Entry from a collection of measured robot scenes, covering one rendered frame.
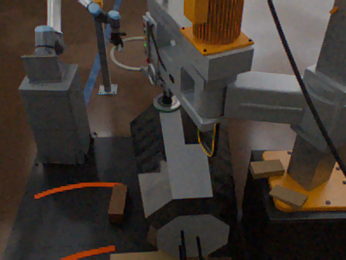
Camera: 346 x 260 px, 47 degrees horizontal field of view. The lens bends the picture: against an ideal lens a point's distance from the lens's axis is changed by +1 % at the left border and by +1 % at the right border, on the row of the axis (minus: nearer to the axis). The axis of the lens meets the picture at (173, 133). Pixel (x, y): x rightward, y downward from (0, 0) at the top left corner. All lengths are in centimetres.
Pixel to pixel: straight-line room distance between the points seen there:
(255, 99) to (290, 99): 18
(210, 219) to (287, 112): 78
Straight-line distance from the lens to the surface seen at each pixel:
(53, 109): 339
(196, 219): 239
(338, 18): 201
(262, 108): 216
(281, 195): 247
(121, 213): 317
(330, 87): 209
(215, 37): 195
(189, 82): 238
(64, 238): 327
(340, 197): 262
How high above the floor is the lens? 265
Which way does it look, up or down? 41 degrees down
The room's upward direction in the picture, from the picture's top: straight up
